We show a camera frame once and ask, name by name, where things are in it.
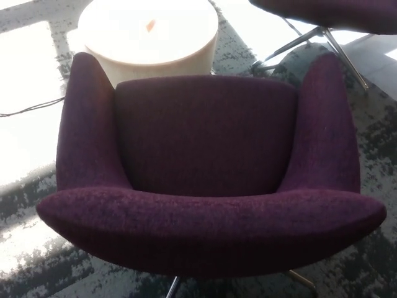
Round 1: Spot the purple fabric armchair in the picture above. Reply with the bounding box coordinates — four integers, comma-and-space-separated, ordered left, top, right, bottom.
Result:
35, 51, 388, 298

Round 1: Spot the round white side table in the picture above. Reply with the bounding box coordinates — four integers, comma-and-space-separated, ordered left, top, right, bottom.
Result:
77, 0, 220, 89

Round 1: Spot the purple chair with metal legs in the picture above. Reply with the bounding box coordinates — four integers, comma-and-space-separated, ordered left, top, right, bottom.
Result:
249, 0, 397, 91

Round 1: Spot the black floor cable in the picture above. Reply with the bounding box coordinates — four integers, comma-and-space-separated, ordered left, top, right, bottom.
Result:
0, 96, 66, 118
283, 17, 303, 35

